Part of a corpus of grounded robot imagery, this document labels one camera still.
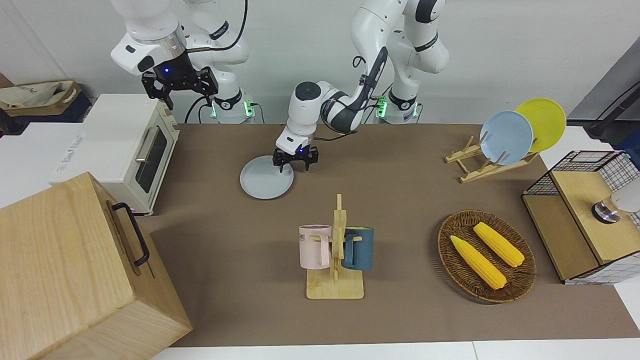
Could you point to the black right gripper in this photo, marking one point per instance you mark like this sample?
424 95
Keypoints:
172 70

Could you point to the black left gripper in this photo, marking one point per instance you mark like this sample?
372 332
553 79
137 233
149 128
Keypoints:
299 151

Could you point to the gray round plate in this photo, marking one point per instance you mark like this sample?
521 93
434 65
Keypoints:
262 182

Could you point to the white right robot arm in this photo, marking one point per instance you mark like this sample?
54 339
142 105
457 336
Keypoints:
150 30

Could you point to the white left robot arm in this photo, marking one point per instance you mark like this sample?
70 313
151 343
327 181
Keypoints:
305 112

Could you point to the light blue plate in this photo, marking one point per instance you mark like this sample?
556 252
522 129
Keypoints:
505 137

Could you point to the yellow plate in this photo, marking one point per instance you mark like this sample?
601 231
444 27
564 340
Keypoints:
547 120

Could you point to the pink mug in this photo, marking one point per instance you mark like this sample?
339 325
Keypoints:
312 250

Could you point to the cream toaster oven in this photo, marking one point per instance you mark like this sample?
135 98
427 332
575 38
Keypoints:
100 145

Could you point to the dark blue box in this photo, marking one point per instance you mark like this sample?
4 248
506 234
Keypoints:
75 112

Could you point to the dark blue mug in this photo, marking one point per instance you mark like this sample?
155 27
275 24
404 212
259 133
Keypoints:
361 250

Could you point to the wooden mug tree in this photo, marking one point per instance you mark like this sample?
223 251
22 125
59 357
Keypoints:
335 290

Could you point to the beige tote bag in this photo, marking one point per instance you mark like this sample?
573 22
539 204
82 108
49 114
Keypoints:
30 95

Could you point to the wooden dish rack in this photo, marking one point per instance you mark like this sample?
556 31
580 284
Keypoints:
482 172

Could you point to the long tapered yellow corn cob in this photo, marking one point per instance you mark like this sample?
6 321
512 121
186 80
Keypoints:
477 262

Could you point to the shorter yellow corn cob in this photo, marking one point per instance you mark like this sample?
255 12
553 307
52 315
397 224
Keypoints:
500 245

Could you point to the wooden drawer cabinet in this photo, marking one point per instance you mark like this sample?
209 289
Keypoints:
65 280

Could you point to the brown wicker basket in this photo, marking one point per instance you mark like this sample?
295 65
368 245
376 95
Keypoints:
520 280

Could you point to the black stand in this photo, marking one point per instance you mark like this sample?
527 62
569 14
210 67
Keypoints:
617 112

